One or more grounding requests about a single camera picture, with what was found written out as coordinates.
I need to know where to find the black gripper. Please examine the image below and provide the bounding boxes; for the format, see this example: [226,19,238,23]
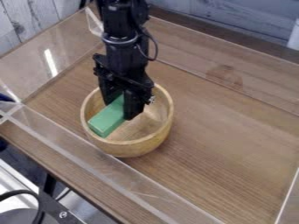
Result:
[92,40,155,121]

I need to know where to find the green rectangular block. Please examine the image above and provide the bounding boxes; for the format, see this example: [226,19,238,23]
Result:
[88,95,126,138]

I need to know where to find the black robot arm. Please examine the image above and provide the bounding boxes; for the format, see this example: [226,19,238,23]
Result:
[92,0,156,120]

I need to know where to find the brown wooden bowl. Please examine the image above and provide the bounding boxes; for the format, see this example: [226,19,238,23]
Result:
[80,85,174,158]

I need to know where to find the black table leg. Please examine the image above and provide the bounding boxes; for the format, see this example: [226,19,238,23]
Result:
[43,174,58,196]

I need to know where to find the clear acrylic tray walls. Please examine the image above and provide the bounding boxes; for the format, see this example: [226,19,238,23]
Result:
[0,10,299,224]

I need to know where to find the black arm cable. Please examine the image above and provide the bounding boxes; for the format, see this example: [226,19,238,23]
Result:
[135,23,159,62]

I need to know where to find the black cable loop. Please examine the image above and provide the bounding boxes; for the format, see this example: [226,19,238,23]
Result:
[0,189,44,224]

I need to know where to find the black metal bracket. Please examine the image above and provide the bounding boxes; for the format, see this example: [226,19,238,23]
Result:
[38,198,87,224]

